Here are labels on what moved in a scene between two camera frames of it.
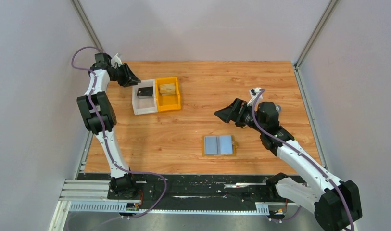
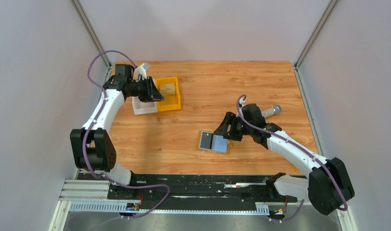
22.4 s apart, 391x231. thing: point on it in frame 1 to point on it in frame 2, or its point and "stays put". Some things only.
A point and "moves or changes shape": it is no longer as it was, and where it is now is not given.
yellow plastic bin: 169,102 stays put
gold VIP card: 167,89 stays put
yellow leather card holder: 219,145 moves or changes shape
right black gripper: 229,113 to 230,119
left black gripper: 127,81 to 151,92
